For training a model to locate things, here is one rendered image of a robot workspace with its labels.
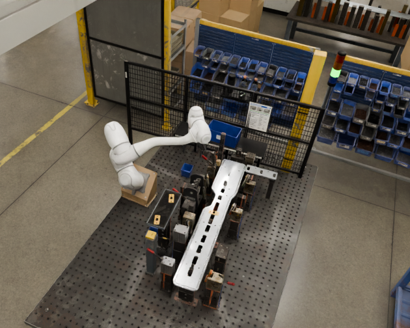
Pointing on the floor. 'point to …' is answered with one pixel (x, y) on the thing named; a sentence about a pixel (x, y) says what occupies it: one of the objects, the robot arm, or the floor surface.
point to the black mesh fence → (205, 110)
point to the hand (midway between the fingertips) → (192, 153)
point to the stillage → (409, 298)
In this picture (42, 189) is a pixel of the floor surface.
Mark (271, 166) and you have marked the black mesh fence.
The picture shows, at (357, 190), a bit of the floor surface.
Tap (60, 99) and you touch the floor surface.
